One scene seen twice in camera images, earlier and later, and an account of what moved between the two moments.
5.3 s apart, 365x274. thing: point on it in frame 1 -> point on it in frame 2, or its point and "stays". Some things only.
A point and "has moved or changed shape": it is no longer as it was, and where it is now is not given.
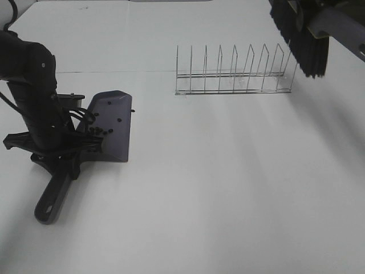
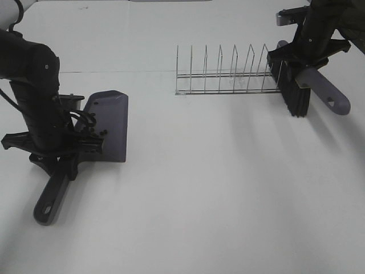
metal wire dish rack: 230,83 stays
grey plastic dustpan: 108,116 stays
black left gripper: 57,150 stays
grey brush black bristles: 309,38 has moved or changed shape
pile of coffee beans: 98,130 -> 91,122
